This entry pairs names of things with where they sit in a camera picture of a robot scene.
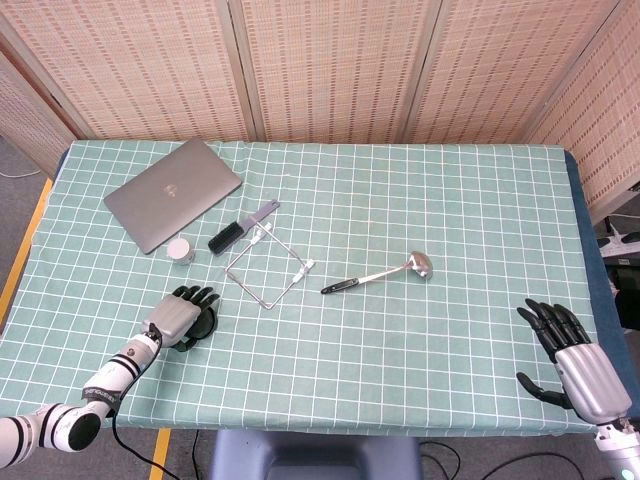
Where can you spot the dark blue table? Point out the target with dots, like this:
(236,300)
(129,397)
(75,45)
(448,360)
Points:
(595,280)

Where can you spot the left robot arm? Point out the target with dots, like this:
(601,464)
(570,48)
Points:
(100,387)

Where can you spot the green checked tablecloth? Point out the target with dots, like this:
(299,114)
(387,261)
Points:
(400,210)

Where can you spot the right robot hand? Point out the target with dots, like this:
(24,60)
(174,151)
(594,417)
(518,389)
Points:
(592,382)

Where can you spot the black box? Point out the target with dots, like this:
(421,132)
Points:
(627,290)

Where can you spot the grey closed laptop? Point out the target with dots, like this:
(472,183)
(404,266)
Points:
(172,195)

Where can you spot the small white-lidded jar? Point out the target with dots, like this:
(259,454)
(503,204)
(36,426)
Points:
(180,250)

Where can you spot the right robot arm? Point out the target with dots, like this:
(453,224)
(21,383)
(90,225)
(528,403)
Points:
(620,450)

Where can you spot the white power strip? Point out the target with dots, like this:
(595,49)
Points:
(620,245)

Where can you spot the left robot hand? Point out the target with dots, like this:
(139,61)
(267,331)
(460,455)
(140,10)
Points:
(172,315)

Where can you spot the yellow floor tape strip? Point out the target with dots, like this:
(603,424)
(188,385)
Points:
(22,250)
(160,450)

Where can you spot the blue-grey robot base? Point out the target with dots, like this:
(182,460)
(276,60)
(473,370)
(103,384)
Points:
(315,455)

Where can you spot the woven folding screen panel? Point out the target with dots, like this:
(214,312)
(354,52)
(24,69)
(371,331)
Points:
(140,65)
(335,65)
(605,135)
(500,65)
(25,110)

